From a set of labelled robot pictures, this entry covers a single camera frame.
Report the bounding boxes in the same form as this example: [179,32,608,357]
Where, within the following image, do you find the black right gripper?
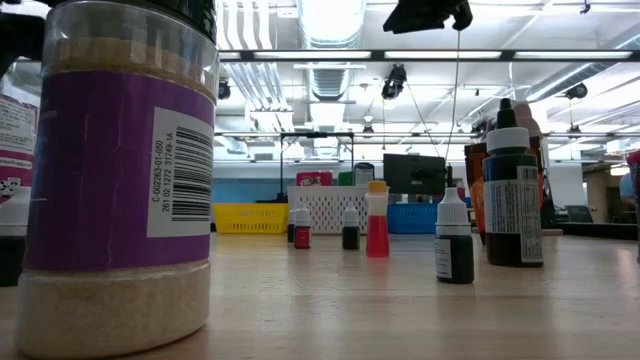
[382,0,474,35]

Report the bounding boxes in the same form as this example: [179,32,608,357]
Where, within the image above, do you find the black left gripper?
[0,12,47,79]

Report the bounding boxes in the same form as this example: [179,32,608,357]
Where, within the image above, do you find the purple Raisin Bran box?
[0,92,41,206]

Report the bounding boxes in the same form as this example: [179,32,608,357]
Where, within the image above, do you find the blue Frosted Flakes box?
[352,162,376,188]

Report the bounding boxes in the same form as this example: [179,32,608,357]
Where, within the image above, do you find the purple-label spice jar black lid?
[14,0,221,359]

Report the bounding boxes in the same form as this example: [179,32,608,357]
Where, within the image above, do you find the red cereal box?
[295,170,334,188]

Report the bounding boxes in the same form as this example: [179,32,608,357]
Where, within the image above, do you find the black overhead light bar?
[217,48,640,63]

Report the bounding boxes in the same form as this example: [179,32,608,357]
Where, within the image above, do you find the black monitor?
[382,153,447,196]

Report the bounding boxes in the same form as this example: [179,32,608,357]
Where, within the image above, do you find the blue plastic basket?
[387,202,441,235]

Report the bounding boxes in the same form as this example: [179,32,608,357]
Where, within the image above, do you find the white plastic basket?
[286,185,371,235]

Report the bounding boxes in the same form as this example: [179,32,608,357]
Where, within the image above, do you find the red dropper bottle yellow cap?
[365,180,391,259]

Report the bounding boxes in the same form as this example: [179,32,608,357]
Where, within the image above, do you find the large dark bottle white cap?
[481,97,545,269]

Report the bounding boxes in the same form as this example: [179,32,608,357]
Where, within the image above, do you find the small dark green dropper bottle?
[341,203,362,251]

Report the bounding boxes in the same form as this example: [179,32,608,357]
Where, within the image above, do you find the small red dropper bottle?
[293,203,313,250]

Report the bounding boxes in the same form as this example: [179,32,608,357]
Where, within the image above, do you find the person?
[618,171,636,209]

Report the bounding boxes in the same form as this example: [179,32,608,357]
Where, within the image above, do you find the yellow plastic basket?
[212,202,290,235]

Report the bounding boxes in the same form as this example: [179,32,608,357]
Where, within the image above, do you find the silver ventilation duct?
[297,0,369,131]

